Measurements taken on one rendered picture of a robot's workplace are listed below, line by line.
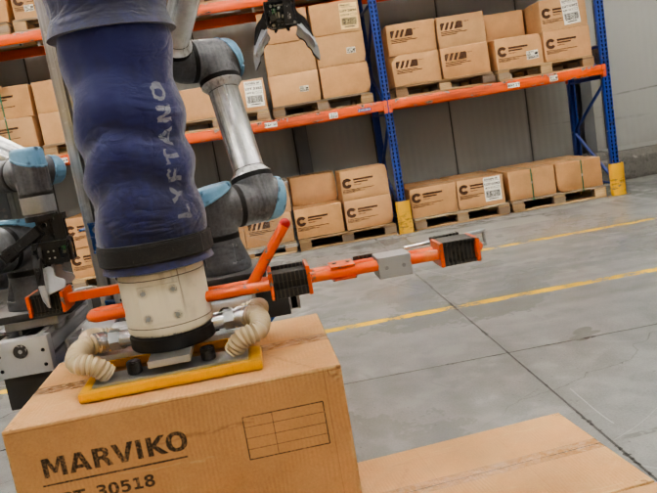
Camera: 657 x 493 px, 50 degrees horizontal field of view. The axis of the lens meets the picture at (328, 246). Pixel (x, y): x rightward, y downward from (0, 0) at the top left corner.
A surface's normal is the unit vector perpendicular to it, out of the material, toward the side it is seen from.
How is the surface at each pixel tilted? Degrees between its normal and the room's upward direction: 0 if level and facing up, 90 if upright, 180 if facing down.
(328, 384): 90
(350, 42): 87
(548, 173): 91
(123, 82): 76
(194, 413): 90
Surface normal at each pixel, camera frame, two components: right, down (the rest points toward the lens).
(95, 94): -0.14, 0.00
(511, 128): 0.09, 0.15
